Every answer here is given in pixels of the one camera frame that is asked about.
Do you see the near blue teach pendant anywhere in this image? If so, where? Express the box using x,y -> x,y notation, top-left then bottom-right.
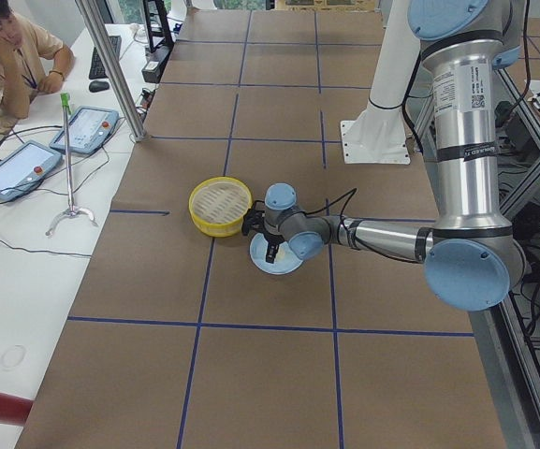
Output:
0,140 -> 62,201

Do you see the black power adapter box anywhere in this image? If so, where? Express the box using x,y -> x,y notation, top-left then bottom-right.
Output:
141,46 -> 170,84

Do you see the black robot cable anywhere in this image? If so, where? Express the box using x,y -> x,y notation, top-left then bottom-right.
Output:
252,187 -> 420,261

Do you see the far blue teach pendant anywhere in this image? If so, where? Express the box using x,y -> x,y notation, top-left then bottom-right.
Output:
68,106 -> 120,155

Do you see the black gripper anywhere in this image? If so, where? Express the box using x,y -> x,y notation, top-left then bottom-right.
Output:
263,229 -> 283,262

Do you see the aluminium frame post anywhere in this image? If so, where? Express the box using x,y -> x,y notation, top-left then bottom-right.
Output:
76,0 -> 147,142

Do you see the black keyboard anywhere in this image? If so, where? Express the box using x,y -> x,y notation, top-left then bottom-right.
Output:
88,35 -> 123,80

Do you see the light blue plate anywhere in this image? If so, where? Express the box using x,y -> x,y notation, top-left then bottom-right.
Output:
249,234 -> 303,275

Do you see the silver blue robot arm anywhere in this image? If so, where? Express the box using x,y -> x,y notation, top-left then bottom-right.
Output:
250,1 -> 528,311

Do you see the blue teach pendant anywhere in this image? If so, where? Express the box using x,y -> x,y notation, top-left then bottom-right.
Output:
0,140 -> 62,201
68,106 -> 120,155

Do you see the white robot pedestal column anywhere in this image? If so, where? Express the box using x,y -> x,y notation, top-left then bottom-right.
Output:
341,0 -> 420,165

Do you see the pale steamed bun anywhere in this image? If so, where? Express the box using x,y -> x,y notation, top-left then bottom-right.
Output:
274,245 -> 296,264

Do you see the black computer mouse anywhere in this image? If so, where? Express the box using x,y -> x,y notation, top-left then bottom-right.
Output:
88,80 -> 109,93

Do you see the silver reacher grabber stick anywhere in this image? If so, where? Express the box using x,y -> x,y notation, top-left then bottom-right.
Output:
45,93 -> 97,237

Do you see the yellow steamer basket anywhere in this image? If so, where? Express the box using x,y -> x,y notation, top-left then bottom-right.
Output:
188,177 -> 253,238

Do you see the black stand frame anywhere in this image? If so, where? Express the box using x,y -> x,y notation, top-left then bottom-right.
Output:
141,0 -> 174,53

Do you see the seated man in beige shirt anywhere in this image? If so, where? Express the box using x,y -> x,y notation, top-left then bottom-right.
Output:
0,1 -> 74,135

